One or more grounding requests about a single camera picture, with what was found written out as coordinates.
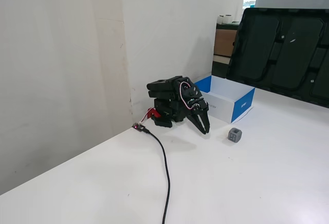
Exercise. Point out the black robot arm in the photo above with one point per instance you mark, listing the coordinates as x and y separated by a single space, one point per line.
162 88

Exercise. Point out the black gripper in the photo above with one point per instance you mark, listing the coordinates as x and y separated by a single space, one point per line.
198 110

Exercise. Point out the blue white cardboard box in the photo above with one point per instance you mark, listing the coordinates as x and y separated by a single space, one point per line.
223 100

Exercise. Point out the large black plastic tray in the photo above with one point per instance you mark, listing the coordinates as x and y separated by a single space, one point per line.
280 54

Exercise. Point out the brown cardboard box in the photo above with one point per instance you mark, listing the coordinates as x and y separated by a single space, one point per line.
225 43

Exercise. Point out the gray cube block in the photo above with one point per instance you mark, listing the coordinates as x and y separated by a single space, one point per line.
234 135

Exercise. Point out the white cup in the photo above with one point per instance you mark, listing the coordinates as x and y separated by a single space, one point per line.
228 18
221 19

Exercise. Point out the small controller board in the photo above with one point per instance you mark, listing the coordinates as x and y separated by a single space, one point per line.
138 126

